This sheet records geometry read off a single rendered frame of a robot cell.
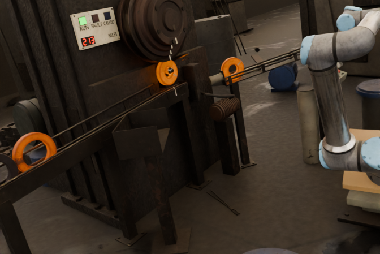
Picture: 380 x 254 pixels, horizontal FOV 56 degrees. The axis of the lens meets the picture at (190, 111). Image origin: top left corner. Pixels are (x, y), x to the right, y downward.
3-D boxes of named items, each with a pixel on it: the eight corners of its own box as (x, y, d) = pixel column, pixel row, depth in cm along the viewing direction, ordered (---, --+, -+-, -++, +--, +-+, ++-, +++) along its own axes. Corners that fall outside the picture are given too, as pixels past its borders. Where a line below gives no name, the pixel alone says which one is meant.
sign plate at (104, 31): (79, 50, 187) (69, 14, 181) (118, 39, 205) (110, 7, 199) (81, 50, 185) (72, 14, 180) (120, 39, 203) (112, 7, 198)
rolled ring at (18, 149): (44, 180, 163) (41, 178, 165) (63, 142, 168) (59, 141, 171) (7, 166, 151) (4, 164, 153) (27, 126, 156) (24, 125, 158)
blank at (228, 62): (231, 85, 246) (233, 85, 243) (216, 69, 241) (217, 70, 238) (246, 67, 246) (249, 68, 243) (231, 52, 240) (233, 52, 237)
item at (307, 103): (300, 162, 249) (293, 90, 233) (307, 155, 257) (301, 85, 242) (317, 165, 241) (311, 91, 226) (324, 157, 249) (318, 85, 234)
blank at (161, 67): (153, 80, 213) (157, 80, 211) (159, 55, 215) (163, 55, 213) (171, 87, 225) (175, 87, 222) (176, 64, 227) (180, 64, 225)
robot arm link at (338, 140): (359, 179, 173) (334, 44, 133) (322, 175, 182) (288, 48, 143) (363, 155, 182) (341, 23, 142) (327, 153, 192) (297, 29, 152)
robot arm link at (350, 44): (369, 31, 128) (389, 2, 179) (332, 35, 135) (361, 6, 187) (371, 63, 132) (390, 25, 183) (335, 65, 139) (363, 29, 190)
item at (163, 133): (147, 264, 180) (111, 132, 159) (156, 231, 205) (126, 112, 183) (186, 261, 177) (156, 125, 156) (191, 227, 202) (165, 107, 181)
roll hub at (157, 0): (175, -10, 209) (186, 37, 219) (141, 0, 191) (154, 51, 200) (182, -12, 206) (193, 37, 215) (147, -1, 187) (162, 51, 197)
